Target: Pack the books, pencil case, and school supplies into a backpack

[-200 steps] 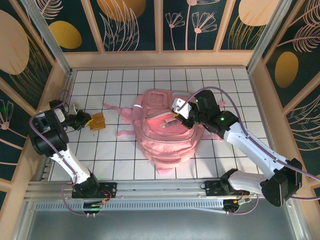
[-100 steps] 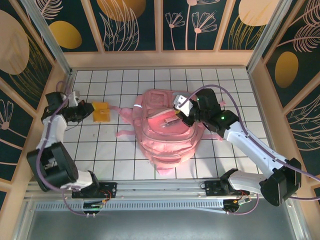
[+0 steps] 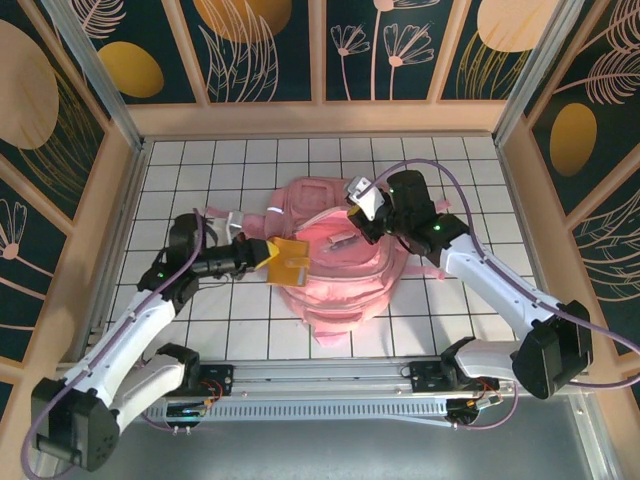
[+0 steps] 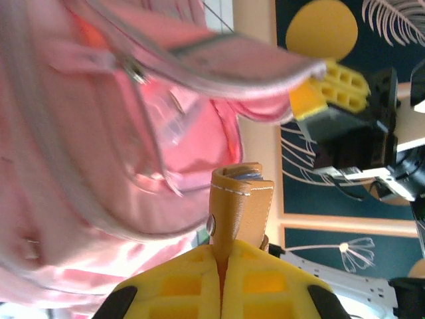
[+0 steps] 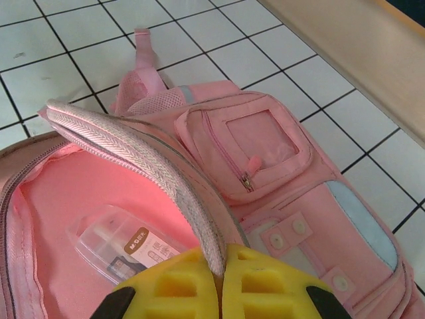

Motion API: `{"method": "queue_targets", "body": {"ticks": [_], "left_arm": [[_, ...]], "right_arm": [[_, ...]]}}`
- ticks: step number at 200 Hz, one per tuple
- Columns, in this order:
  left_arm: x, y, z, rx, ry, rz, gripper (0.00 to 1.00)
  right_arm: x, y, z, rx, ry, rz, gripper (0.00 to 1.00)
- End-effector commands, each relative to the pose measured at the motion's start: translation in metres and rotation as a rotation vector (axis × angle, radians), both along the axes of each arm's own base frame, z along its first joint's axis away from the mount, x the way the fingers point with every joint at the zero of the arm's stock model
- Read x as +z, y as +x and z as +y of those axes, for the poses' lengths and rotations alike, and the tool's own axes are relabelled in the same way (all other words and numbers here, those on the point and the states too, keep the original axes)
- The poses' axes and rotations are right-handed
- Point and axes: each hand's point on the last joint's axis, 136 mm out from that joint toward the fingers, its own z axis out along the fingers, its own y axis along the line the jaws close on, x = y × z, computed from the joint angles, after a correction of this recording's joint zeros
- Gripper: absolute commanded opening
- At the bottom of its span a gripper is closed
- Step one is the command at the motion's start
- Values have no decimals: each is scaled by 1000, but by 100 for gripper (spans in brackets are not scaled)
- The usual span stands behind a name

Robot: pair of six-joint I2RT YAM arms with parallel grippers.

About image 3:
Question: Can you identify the slotted grey cable duct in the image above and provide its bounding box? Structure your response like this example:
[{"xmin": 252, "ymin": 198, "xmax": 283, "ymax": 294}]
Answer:
[{"xmin": 142, "ymin": 402, "xmax": 451, "ymax": 427}]

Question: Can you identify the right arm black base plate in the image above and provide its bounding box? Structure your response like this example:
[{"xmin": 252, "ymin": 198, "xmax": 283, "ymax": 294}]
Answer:
[{"xmin": 409, "ymin": 359, "xmax": 454, "ymax": 396}]

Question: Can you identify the pink backpack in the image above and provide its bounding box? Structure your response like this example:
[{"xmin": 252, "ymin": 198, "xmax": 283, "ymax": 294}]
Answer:
[{"xmin": 202, "ymin": 175, "xmax": 451, "ymax": 349}]

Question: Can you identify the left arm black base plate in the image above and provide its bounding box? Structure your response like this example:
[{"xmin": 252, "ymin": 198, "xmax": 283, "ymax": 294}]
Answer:
[{"xmin": 143, "ymin": 363, "xmax": 235, "ymax": 399}]

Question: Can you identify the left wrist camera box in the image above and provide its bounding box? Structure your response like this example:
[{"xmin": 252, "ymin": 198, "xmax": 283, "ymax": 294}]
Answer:
[{"xmin": 223, "ymin": 209, "xmax": 247, "ymax": 240}]

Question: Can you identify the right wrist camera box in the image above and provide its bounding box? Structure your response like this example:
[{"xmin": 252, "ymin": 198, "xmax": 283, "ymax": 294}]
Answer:
[{"xmin": 346, "ymin": 175, "xmax": 387, "ymax": 221}]

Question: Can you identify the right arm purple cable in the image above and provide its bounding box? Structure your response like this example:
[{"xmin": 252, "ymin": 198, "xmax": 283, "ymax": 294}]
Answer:
[{"xmin": 367, "ymin": 159, "xmax": 640, "ymax": 432}]

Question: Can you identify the aluminium frame post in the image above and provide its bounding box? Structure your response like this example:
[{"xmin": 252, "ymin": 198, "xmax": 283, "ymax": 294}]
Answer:
[
  {"xmin": 492, "ymin": 0, "xmax": 590, "ymax": 146},
  {"xmin": 42, "ymin": 0, "xmax": 147, "ymax": 152}
]

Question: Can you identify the small controller board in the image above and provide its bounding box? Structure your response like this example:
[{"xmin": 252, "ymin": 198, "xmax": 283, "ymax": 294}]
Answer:
[
  {"xmin": 166, "ymin": 399, "xmax": 209, "ymax": 426},
  {"xmin": 446, "ymin": 394, "xmax": 504, "ymax": 426}
]

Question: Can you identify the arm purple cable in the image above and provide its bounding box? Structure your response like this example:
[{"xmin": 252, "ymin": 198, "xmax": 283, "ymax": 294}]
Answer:
[
  {"xmin": 22, "ymin": 208, "xmax": 207, "ymax": 480},
  {"xmin": 367, "ymin": 159, "xmax": 640, "ymax": 432}
]

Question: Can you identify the aluminium mounting rail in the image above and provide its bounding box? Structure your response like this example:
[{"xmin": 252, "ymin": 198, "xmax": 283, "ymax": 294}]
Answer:
[{"xmin": 49, "ymin": 353, "xmax": 591, "ymax": 401}]

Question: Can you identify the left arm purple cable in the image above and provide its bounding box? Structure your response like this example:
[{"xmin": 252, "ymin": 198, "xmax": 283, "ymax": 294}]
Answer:
[{"xmin": 22, "ymin": 208, "xmax": 207, "ymax": 480}]

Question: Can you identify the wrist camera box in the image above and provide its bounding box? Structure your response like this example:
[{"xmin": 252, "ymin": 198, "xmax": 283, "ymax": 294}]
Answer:
[
  {"xmin": 346, "ymin": 175, "xmax": 387, "ymax": 221},
  {"xmin": 223, "ymin": 209, "xmax": 247, "ymax": 240}
]

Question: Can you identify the grey metal shelf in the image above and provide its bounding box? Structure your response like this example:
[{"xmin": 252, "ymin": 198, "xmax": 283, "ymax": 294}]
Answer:
[{"xmin": 29, "ymin": 392, "xmax": 619, "ymax": 480}]

